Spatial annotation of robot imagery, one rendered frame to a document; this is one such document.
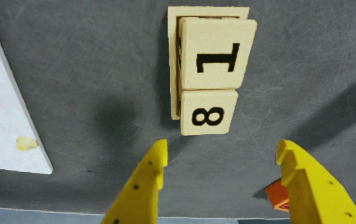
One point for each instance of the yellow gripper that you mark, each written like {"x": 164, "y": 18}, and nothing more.
{"x": 314, "y": 195}

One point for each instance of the cream number cube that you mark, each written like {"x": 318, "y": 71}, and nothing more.
{"x": 205, "y": 111}
{"x": 213, "y": 51}

